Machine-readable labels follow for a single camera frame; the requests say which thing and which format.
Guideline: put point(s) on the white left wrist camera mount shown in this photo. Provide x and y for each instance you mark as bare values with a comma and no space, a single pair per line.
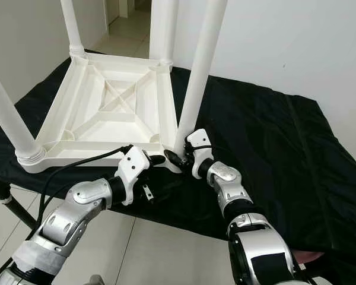
133,166

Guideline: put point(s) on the pink stool seat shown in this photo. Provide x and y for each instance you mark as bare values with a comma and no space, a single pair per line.
310,257

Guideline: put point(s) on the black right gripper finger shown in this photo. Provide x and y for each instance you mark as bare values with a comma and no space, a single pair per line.
175,159

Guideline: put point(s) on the grey left robot foot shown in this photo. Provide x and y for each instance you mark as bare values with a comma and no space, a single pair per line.
96,281

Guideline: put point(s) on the white plastic children table top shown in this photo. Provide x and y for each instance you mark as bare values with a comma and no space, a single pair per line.
71,113

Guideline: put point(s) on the black metal frame leg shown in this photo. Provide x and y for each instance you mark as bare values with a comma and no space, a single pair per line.
18,212

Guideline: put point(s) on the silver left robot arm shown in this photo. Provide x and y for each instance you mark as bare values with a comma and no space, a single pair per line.
77,217

